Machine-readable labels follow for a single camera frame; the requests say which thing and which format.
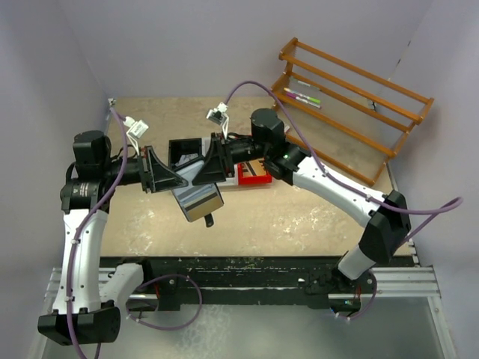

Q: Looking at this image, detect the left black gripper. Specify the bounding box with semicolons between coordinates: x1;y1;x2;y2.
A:
101;144;187;191

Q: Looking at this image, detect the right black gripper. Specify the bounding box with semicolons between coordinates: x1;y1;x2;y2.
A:
192;132;269;185

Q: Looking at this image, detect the black card holder wallet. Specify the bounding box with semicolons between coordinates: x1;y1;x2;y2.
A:
172;157;224;228

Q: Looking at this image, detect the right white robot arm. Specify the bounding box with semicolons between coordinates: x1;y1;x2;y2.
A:
193;103;411;292

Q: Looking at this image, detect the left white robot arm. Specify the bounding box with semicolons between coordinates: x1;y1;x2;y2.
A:
37;130;187;346

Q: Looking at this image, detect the white plastic bin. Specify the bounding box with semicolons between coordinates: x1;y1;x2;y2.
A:
201;137;239;187

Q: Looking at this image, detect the black plastic bin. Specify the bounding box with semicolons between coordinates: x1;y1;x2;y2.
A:
168;138;202;169

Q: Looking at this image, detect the red plastic bin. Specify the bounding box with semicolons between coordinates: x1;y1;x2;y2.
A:
237;159;272;185

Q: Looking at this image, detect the pink marker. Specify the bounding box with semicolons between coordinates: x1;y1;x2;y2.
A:
286;93;321;109

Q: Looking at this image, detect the grey marker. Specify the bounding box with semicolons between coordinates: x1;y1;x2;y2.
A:
293;78;321;92

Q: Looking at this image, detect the green capped marker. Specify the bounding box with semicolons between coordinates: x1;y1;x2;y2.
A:
284;87;321;105

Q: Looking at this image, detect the wooden tiered rack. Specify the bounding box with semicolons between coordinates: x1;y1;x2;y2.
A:
271;37;434;189

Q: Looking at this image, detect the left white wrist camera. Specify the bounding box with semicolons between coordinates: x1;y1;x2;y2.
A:
123;116;149;155

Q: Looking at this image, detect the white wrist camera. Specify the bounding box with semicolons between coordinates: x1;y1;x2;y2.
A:
123;116;149;155
206;102;229;138

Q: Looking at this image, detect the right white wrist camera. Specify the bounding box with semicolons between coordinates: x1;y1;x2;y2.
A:
206;102;229;138

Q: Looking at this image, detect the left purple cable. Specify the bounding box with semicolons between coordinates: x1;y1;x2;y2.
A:
67;107;203;359

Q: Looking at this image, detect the purple cable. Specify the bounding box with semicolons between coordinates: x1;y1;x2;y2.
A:
67;107;203;359
224;81;464;322

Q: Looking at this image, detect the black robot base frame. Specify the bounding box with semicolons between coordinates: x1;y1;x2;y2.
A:
65;255;416;313

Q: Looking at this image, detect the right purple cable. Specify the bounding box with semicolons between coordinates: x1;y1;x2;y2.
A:
224;81;464;322

